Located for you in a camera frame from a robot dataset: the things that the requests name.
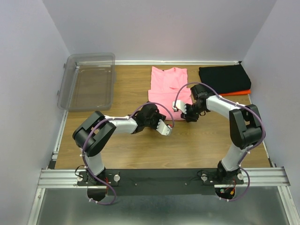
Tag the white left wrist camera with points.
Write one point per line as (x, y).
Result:
(164, 129)

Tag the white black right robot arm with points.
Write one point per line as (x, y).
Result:
(246, 127)

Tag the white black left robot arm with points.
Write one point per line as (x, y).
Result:
(94, 133)

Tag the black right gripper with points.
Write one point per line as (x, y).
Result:
(189, 118)

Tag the aluminium frame rail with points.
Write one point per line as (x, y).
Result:
(266, 200)

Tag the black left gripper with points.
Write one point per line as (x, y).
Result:
(158, 116)

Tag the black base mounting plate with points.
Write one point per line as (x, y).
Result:
(137, 182)

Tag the pink t shirt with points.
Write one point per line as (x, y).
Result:
(164, 86)

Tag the folded black t shirt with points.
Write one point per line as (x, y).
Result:
(225, 79)

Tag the clear plastic bin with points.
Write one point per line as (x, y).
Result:
(88, 82)

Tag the folded orange t shirt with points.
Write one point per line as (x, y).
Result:
(237, 93)

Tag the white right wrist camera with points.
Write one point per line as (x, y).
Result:
(179, 105)

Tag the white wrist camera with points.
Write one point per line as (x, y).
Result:
(179, 105)
(164, 129)

